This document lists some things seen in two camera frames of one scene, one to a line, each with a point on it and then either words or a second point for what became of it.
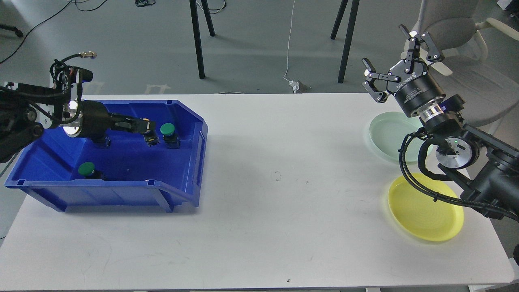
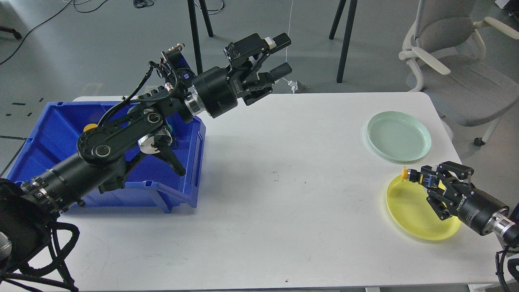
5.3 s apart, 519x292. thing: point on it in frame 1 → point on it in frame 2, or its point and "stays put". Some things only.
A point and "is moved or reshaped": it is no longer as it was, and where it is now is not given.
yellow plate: [417, 212] stays put
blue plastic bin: [71, 173] stays put
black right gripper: [417, 91] → [479, 210]
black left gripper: [97, 121] → [213, 88]
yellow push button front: [147, 128] is moved or reshaped
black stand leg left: [195, 18] stays put
